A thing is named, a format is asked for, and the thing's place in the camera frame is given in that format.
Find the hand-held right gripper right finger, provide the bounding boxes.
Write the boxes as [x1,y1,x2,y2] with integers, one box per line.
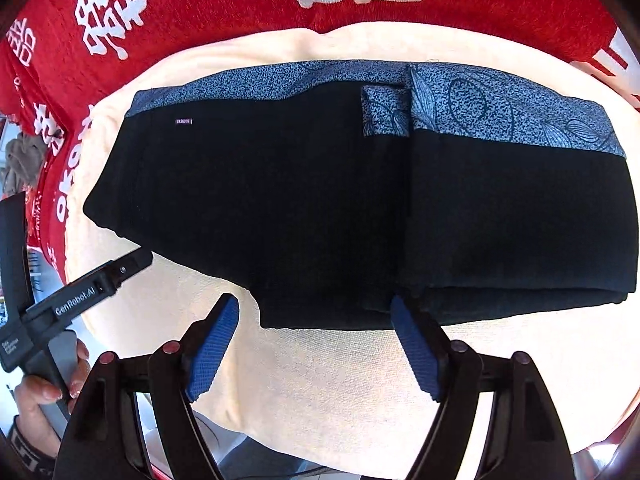
[390,295,573,480]

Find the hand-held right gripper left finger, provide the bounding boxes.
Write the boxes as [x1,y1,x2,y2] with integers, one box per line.
[52,292,241,480]

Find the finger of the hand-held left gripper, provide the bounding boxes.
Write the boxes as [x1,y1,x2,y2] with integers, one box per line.
[94,247,154,294]

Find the black pants with patterned stripe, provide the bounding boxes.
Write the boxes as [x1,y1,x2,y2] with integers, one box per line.
[82,59,639,332]

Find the person's left forearm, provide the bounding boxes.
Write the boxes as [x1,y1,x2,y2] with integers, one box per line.
[0,417,57,480]

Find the person's left hand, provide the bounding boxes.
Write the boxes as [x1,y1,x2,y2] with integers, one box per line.
[9,339,92,457]

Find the cream blanket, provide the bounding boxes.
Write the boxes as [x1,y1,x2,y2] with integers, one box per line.
[64,22,640,463]

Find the grey cloth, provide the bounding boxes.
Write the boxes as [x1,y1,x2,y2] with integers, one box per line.
[4,132,47,197]

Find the red printed blanket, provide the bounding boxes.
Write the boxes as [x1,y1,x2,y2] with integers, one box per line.
[0,0,640,286]

